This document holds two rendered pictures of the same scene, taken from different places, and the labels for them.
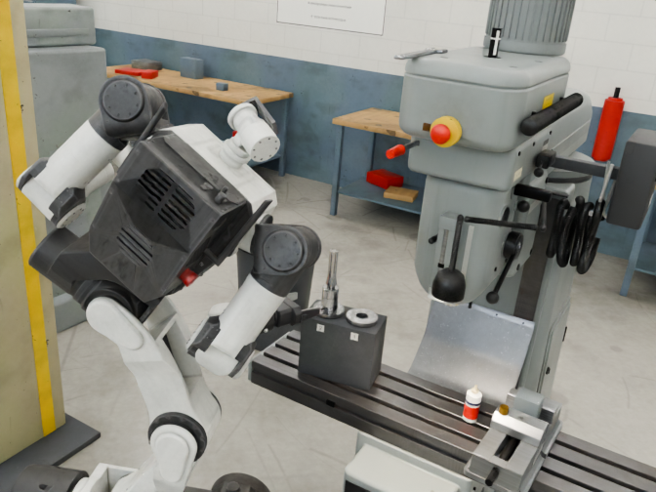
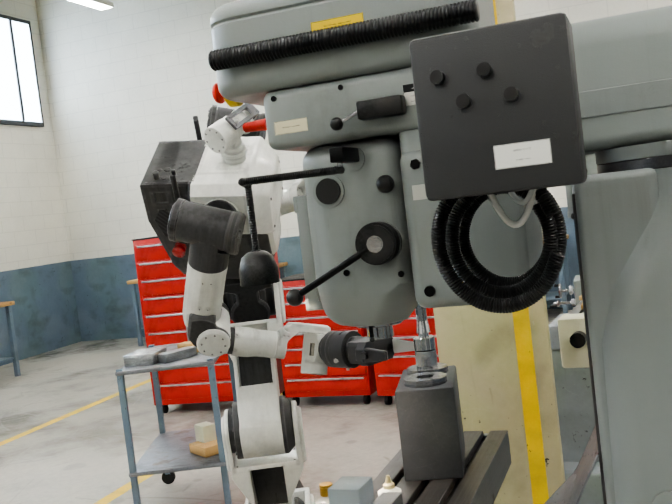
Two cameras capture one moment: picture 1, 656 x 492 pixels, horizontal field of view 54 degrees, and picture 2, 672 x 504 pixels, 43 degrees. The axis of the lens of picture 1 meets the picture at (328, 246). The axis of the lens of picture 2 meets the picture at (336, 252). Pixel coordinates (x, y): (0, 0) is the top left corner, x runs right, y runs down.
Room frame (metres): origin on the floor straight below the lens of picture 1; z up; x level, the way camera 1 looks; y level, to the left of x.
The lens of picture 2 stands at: (1.18, -1.82, 1.52)
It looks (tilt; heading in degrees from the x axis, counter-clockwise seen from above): 3 degrees down; 81
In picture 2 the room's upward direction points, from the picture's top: 7 degrees counter-clockwise
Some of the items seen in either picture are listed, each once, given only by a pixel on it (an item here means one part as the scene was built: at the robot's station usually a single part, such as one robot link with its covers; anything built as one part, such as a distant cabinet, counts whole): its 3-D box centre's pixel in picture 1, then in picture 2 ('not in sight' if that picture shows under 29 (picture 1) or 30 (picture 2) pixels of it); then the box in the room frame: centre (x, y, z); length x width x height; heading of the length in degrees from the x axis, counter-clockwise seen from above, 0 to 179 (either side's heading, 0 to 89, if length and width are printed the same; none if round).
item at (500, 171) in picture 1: (482, 146); (377, 111); (1.52, -0.35, 1.68); 0.34 x 0.24 x 0.10; 151
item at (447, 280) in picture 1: (449, 282); (258, 266); (1.28, -0.27, 1.43); 0.07 x 0.07 x 0.06
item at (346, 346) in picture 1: (342, 342); (431, 417); (1.62, -0.06, 1.05); 0.22 x 0.12 x 0.20; 72
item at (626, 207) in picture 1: (640, 178); (497, 111); (1.58, -0.76, 1.62); 0.20 x 0.09 x 0.21; 151
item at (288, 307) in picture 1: (271, 313); (359, 350); (1.52, 0.14, 1.18); 0.13 x 0.12 x 0.10; 40
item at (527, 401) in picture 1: (527, 405); (352, 501); (1.36, -0.54, 1.07); 0.06 x 0.05 x 0.06; 58
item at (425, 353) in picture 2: (329, 299); (425, 353); (1.64, -0.02, 1.18); 0.05 x 0.05 x 0.06
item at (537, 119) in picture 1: (553, 111); (338, 37); (1.44, -0.47, 1.79); 0.45 x 0.04 x 0.04; 151
